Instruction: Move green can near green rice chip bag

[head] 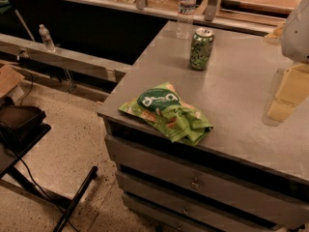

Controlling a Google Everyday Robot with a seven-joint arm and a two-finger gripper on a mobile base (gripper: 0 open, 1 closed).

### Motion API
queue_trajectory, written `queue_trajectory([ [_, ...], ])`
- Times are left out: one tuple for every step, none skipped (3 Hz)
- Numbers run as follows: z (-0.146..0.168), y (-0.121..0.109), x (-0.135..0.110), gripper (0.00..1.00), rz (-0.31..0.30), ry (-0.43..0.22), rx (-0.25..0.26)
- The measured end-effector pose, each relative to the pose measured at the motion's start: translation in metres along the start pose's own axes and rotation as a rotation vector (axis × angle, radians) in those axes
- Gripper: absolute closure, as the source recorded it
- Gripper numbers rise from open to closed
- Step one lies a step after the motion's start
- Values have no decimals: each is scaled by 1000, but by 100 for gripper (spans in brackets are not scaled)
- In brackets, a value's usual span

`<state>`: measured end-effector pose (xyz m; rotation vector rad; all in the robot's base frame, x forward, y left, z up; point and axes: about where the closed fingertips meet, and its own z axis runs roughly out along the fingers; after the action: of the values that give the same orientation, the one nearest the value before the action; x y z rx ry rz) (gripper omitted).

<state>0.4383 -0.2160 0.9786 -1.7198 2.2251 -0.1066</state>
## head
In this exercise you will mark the middle grey drawer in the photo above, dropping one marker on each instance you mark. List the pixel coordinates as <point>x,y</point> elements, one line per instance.
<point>183,206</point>

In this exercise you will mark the green soda can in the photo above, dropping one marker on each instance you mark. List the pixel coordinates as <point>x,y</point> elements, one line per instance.
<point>201,48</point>

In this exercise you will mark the green rice chip bag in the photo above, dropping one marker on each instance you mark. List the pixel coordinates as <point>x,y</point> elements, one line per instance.
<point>162,108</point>

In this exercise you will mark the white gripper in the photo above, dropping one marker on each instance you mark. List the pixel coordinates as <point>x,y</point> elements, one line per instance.
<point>297,33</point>

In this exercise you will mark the small water bottle on ledge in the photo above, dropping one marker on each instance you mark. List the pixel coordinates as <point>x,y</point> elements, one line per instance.
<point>46,38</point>

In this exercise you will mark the top grey drawer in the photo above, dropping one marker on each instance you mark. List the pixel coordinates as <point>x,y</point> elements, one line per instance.
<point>208,187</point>

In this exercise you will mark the grey drawer cabinet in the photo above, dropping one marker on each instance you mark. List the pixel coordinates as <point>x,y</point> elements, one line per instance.
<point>233,92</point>

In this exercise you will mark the black tray on stand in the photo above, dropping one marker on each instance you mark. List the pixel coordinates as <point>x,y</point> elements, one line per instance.
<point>16,122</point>

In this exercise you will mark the bottom grey drawer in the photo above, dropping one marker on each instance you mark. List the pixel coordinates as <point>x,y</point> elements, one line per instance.
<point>152,211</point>

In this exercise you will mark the clear water bottle on table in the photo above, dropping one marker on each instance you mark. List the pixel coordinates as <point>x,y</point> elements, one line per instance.
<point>186,10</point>

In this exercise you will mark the cardboard box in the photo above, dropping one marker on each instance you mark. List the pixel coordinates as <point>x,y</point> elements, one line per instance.
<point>10,80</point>

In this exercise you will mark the grey drawer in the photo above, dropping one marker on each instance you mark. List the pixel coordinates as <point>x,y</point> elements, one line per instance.
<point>183,206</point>
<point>208,187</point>
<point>152,211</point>

